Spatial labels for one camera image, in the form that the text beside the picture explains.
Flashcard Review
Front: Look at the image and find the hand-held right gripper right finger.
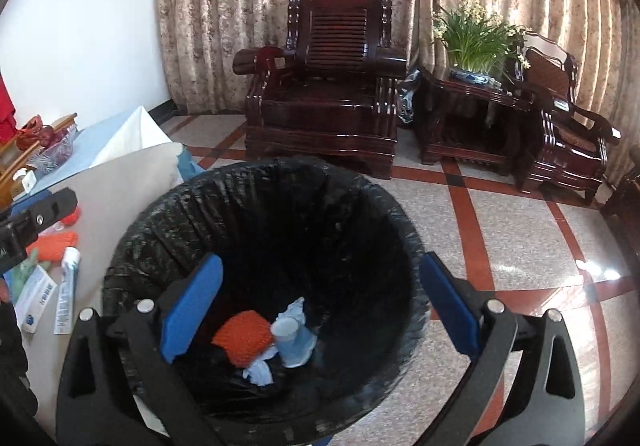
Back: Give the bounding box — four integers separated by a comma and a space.
419, 251, 587, 446

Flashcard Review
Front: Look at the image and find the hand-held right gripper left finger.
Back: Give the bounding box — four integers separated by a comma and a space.
56, 253, 236, 446

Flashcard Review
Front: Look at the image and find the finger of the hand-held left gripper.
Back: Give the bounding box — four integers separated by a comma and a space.
9, 189, 79, 239

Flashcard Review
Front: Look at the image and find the orange knitted cloth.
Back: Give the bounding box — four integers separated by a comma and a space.
26, 206, 82, 263
211, 310, 275, 368

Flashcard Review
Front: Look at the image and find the trash bin with black bag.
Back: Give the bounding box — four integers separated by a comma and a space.
101, 157, 432, 438

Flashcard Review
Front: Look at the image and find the green packet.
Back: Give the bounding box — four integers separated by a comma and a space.
10, 260, 40, 303

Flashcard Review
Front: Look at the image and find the tissue box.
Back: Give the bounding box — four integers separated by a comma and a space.
12, 168, 37, 197

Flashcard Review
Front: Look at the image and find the glass fruit bowl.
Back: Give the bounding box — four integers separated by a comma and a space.
26, 126, 80, 173

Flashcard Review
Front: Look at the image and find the white and blue carton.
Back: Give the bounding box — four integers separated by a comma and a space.
15, 266, 58, 333

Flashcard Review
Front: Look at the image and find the white toothpaste tube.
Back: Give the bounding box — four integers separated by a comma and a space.
52, 247, 82, 336

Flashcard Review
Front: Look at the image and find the orange-red plastic bag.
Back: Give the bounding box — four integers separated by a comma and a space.
16, 116, 45, 150

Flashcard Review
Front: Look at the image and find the light blue tablecloth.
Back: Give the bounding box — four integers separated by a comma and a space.
10, 106, 177, 207

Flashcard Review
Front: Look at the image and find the red cloth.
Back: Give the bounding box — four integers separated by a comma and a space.
0, 70, 16, 145

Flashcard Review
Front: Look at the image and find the blue cloth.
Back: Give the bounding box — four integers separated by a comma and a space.
176, 148, 205, 178

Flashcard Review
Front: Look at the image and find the dark wooden side table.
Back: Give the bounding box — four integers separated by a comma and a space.
415, 66, 534, 177

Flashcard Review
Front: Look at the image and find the cushioned dark wooden armchair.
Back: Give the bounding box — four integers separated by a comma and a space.
516, 32, 622, 205

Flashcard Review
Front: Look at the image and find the dark wooden furniture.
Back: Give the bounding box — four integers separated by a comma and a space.
599, 166, 640, 239

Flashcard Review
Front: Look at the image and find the dark plastic bag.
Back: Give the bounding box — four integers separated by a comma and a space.
397, 70, 422, 127

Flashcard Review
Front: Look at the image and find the patterned beige curtain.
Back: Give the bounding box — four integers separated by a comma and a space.
145, 0, 640, 187

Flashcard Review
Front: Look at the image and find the potted flowering plant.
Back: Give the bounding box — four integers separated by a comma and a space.
431, 0, 532, 84

